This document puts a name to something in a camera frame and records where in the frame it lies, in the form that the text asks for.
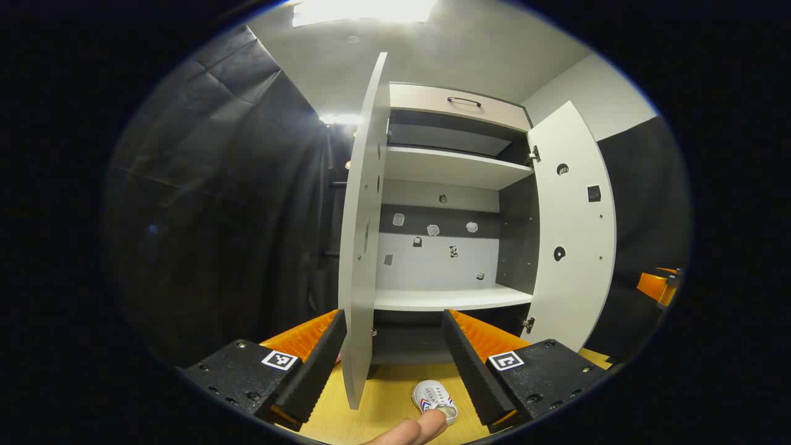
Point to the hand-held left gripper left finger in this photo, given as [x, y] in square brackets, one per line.
[315, 377]

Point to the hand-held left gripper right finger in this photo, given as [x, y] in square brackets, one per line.
[473, 371]

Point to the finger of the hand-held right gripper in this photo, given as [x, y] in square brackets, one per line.
[672, 277]
[656, 289]

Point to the white canvas shoe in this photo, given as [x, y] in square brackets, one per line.
[432, 395]

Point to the grey cabinet door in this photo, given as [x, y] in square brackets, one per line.
[575, 278]
[361, 247]

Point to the grey shoe cabinet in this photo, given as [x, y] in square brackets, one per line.
[445, 167]

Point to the beige cabinet drawer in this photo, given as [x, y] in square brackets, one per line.
[420, 102]

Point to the ceiling light panel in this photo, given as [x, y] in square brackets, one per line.
[340, 118]
[364, 11]

